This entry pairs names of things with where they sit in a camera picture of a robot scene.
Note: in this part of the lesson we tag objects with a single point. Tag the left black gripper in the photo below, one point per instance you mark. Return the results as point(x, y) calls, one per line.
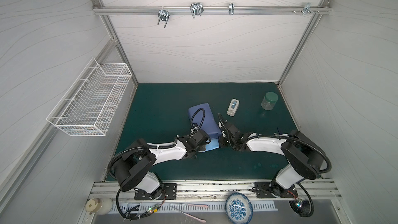
point(202, 148)

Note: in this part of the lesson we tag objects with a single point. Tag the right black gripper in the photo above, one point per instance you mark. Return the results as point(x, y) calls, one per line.
point(226, 134)

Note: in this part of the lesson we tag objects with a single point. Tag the light blue wrapping paper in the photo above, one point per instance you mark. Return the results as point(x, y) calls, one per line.
point(209, 126)

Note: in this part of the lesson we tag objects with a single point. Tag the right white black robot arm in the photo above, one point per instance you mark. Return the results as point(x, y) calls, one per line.
point(306, 160)

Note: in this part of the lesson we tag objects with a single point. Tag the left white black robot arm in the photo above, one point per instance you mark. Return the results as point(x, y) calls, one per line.
point(131, 167)

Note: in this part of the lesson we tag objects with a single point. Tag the green table mat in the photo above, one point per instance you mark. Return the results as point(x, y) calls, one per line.
point(159, 112)

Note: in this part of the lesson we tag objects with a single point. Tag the green lid clear jar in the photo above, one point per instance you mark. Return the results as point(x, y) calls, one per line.
point(269, 101)

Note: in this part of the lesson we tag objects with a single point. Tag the blue white patterned plate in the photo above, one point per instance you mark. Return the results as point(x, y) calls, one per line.
point(239, 209)

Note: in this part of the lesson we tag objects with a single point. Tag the white round container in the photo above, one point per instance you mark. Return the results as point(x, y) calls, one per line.
point(99, 206)

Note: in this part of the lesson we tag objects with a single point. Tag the left metal hook clamp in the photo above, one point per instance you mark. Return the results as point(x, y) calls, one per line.
point(163, 16)

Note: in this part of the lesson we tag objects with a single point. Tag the metal hook clamp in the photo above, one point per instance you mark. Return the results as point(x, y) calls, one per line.
point(163, 16)
point(196, 9)

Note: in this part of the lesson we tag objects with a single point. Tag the middle metal hook clamp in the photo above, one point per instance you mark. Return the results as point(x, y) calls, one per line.
point(196, 9)

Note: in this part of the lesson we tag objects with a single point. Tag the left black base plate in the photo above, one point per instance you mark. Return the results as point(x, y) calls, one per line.
point(164, 191)

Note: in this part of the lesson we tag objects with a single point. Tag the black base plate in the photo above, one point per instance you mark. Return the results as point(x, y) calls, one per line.
point(270, 189)
point(164, 191)

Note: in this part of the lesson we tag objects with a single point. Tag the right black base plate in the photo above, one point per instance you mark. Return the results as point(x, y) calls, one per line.
point(270, 189)

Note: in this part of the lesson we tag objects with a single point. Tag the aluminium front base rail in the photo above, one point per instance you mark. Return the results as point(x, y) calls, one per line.
point(218, 190)

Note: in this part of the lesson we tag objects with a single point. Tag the white wire basket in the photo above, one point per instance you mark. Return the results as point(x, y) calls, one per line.
point(89, 105)

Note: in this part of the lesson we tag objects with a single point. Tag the aluminium top cross rail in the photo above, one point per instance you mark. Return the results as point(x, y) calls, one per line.
point(208, 10)

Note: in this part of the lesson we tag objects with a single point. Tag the small metal ring clamp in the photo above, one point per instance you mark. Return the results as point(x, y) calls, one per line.
point(231, 9)

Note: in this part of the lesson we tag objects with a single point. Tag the right metal bracket clamp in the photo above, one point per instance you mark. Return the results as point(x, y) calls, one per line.
point(306, 10)

